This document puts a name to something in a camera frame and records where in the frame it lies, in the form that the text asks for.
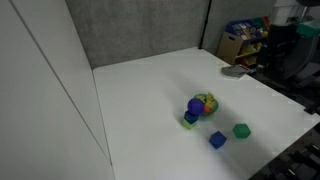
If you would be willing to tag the purple ball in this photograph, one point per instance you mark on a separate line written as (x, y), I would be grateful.
(195, 106)

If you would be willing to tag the yellow toy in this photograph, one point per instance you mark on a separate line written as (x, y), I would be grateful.
(209, 99)

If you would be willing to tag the orange toy in bowl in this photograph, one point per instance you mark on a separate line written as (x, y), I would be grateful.
(207, 109)

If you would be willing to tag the colourful toy storage shelf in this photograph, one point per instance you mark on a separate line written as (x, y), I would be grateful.
(242, 40)

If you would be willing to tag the light green stacked cube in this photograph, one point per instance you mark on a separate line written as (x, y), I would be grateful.
(187, 125)

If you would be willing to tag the grey metal mounting plate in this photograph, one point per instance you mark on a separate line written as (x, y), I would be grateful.
(234, 71)

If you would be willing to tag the black tripod leg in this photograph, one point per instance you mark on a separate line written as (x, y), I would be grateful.
(200, 46)

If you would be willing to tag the green plastic board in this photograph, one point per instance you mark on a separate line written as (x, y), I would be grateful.
(309, 29)

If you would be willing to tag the dark blue stacked cube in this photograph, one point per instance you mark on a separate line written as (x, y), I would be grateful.
(190, 118)

